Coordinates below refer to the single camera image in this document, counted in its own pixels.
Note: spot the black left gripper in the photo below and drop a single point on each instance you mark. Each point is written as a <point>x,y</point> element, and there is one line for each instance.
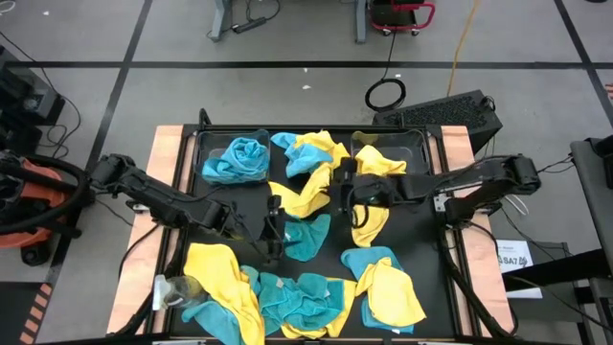
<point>254,225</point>

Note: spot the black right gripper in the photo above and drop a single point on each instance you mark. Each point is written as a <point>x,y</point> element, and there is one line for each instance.
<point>376,191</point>

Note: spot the teal microfiber towel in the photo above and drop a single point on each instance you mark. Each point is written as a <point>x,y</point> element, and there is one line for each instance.
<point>311,306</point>
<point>273,302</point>
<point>306,237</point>

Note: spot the yellow microfiber towel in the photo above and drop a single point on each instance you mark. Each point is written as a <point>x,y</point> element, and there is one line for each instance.
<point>306,196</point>
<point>392,292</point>
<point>378,163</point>
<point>348,299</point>
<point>215,268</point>
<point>318,140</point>
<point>366,230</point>

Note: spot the clear plastic bin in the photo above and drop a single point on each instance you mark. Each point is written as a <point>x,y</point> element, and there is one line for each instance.
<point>239,160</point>

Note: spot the light blue microfiber towel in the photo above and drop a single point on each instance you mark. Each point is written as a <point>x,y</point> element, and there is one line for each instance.
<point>211,321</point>
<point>301,160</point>
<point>369,259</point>

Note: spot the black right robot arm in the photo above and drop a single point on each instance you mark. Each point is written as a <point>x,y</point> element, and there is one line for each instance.
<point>479,175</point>

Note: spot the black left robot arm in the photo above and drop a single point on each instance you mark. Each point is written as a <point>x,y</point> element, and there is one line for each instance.
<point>158,199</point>

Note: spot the black perforated computer case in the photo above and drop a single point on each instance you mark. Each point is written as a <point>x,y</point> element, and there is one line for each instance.
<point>440,112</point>

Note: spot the grey desk leg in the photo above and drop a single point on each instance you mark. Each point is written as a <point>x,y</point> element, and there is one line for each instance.
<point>220,19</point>
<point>360,21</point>

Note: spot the red-framed black cart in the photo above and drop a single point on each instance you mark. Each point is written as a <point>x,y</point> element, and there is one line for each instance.
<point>383,12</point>

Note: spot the black power strip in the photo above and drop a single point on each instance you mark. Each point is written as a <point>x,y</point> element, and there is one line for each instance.
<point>249,25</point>

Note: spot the white paper sign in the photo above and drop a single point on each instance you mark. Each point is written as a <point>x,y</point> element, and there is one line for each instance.
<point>519,282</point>

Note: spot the dark grey side table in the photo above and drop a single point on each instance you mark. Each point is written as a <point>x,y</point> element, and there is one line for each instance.
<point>594,191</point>

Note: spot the black equipment stack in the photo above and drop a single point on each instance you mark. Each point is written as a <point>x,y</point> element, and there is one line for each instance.
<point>29,103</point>

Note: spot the black clamp mount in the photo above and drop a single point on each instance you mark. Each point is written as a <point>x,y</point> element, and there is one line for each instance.
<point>204,119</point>

